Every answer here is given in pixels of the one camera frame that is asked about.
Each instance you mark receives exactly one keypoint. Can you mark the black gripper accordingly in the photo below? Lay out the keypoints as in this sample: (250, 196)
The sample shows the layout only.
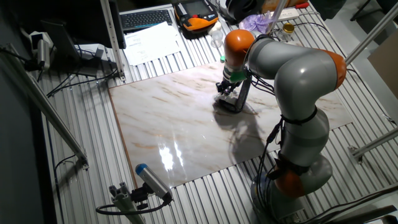
(230, 84)

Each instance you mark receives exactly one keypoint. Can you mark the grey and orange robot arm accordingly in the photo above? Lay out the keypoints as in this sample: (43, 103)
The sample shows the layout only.
(301, 77)

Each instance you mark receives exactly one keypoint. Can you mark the small clear glass jar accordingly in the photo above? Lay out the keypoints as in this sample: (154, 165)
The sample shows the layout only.
(227, 99)

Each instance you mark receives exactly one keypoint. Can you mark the black C-clamp with steel screw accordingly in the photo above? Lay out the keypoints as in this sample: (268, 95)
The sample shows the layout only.
(242, 96)

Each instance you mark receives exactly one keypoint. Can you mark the clear plastic cup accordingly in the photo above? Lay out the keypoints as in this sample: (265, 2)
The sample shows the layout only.
(216, 39)

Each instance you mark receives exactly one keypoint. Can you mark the marble patterned board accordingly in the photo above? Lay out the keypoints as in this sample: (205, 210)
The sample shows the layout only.
(174, 124)

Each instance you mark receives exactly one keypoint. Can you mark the white round object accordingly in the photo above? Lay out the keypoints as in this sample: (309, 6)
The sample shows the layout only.
(214, 27)

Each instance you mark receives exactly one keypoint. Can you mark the purple plastic bag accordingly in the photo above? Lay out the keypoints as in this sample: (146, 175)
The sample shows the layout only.
(255, 21)

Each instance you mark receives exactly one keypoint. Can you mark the orange and black teach pendant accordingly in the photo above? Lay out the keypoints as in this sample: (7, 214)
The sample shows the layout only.
(196, 17)

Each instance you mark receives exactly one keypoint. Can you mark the black round spool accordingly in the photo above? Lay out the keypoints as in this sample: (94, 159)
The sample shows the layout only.
(241, 9)

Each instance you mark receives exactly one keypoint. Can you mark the white printed paper sheets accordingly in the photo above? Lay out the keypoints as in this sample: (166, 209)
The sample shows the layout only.
(150, 45)

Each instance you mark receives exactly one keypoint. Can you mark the white power strip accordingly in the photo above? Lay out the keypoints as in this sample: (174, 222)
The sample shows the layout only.
(287, 14)

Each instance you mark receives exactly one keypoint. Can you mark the brown cardboard box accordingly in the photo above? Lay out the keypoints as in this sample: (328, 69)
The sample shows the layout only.
(289, 3)

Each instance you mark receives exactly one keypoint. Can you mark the black keyboard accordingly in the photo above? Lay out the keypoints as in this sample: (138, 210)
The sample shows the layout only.
(145, 19)

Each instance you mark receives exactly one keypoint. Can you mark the upright aluminium profile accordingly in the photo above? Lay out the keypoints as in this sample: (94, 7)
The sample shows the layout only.
(112, 40)

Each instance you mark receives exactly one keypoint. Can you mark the grey power strip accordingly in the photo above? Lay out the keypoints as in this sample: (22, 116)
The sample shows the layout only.
(91, 57)

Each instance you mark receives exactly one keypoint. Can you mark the slanted aluminium profile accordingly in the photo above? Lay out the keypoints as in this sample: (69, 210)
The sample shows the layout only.
(373, 31)

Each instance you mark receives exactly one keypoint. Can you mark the brown cardboard sheet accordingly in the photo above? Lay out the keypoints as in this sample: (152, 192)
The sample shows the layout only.
(385, 65)

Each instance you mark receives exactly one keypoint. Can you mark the long aluminium profile beam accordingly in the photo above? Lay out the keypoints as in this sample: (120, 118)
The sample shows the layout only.
(46, 105)

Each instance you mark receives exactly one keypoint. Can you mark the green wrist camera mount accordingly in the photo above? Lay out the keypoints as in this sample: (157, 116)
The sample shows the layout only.
(238, 77)

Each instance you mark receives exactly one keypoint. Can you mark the upright silver metal post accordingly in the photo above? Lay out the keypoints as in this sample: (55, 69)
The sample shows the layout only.
(276, 15)

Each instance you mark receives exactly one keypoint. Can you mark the grey camera with blue cap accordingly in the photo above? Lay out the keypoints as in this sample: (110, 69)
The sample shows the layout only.
(152, 180)

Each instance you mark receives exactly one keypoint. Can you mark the short aluminium camera post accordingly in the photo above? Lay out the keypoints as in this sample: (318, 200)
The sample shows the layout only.
(124, 202)

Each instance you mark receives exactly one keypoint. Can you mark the aluminium profile with bracket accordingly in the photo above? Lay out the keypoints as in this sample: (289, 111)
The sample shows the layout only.
(373, 144)

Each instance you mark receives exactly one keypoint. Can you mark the grey and white camera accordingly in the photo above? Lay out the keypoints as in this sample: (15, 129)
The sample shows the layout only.
(43, 51)

